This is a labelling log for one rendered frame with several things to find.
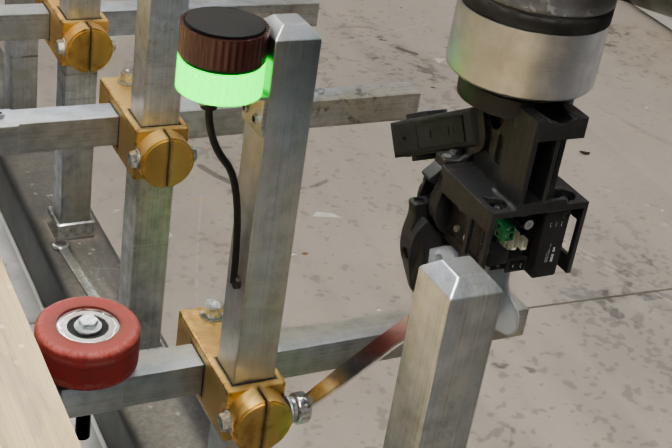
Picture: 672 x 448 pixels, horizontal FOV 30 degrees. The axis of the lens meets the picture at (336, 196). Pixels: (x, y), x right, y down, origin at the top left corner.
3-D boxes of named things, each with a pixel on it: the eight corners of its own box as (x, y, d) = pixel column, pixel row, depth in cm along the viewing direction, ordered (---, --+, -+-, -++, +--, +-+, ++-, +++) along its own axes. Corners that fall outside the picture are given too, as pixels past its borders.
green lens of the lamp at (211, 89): (243, 66, 89) (246, 38, 88) (276, 103, 85) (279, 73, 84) (162, 71, 87) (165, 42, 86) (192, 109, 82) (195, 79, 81)
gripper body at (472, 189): (469, 297, 76) (509, 119, 70) (403, 225, 83) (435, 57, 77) (571, 281, 79) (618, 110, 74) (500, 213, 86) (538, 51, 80)
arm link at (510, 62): (430, -20, 75) (562, -24, 79) (417, 55, 77) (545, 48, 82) (510, 39, 68) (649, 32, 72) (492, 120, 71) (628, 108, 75)
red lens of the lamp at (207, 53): (246, 34, 88) (249, 4, 87) (280, 69, 84) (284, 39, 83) (165, 38, 86) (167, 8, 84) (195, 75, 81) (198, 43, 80)
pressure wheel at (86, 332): (115, 396, 106) (123, 283, 101) (145, 458, 100) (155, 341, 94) (20, 413, 103) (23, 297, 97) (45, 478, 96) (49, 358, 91)
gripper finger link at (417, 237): (401, 302, 83) (423, 186, 78) (390, 290, 84) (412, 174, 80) (462, 293, 85) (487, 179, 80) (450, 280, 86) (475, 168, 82)
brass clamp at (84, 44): (82, 22, 144) (84, -19, 141) (117, 71, 133) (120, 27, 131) (28, 25, 141) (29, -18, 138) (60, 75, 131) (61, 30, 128)
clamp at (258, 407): (228, 348, 110) (233, 300, 108) (289, 446, 100) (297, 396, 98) (167, 358, 108) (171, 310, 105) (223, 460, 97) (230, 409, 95)
